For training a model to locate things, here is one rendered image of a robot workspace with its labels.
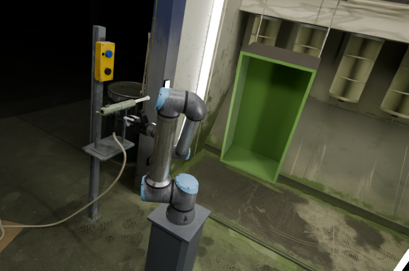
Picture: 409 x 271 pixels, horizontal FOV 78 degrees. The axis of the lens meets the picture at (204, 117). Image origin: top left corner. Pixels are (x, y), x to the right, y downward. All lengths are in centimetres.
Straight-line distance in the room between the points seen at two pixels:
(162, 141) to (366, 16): 252
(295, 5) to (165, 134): 237
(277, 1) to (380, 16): 104
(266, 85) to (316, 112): 128
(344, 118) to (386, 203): 106
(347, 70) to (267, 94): 105
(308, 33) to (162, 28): 177
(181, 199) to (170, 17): 133
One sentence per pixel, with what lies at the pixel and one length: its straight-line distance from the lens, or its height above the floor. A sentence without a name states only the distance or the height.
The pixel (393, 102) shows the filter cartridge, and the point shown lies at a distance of 338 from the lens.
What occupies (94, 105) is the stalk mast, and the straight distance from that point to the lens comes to 201.
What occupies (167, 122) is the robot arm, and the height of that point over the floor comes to 133.
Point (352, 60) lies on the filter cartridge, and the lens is 326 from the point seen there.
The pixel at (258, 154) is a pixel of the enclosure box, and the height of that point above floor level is 53.
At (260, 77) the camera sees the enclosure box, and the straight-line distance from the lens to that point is 253.
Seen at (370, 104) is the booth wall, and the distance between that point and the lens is 373.
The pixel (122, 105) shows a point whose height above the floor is 114.
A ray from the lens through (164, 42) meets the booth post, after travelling 213.
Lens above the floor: 185
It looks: 22 degrees down
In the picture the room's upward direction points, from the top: 12 degrees clockwise
